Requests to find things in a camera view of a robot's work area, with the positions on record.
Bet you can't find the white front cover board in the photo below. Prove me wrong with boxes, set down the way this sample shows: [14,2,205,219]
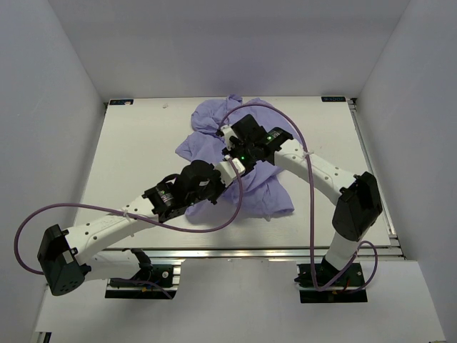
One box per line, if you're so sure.
[36,259,444,342]

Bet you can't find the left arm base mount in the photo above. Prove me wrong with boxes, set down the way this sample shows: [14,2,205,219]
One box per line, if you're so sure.
[105,249,178,300]

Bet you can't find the aluminium table front rail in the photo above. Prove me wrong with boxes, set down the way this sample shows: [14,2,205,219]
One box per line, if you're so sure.
[96,245,404,259]

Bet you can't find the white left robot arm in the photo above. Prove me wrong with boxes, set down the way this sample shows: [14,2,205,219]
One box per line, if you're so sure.
[37,172,232,296]

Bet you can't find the dark left corner label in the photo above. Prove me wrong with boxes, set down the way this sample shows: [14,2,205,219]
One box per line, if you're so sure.
[109,99,134,106]

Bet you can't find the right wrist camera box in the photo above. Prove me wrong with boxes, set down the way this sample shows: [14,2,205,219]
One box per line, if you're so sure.
[216,114,266,145]

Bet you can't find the dark table corner label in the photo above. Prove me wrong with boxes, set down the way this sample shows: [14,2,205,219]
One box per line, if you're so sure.
[321,96,346,103]

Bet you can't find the lilac zip jacket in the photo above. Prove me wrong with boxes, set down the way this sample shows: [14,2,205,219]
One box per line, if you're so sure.
[176,94,298,218]

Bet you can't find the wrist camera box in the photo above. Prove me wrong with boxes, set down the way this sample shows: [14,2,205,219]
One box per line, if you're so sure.
[216,114,266,145]
[176,159,247,196]

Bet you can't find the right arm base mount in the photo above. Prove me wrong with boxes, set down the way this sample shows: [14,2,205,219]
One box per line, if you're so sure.
[294,257,369,304]

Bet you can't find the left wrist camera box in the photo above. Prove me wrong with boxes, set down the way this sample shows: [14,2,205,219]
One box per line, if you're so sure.
[176,159,247,196]

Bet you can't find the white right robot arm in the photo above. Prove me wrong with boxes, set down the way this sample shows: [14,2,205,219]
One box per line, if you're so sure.
[221,123,383,285]

